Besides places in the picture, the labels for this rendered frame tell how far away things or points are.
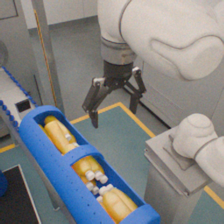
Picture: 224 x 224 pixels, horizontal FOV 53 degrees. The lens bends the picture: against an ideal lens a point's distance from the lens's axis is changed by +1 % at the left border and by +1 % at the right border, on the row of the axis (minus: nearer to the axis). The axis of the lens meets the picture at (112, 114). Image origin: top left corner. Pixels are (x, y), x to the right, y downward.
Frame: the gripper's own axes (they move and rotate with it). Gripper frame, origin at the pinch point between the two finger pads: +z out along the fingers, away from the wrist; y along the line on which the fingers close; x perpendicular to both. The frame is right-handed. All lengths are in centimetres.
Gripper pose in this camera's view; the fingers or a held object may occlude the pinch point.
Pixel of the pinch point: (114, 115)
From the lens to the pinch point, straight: 69.5
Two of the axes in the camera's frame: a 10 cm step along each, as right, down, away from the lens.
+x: -4.9, -6.3, 6.1
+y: 8.7, -3.1, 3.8
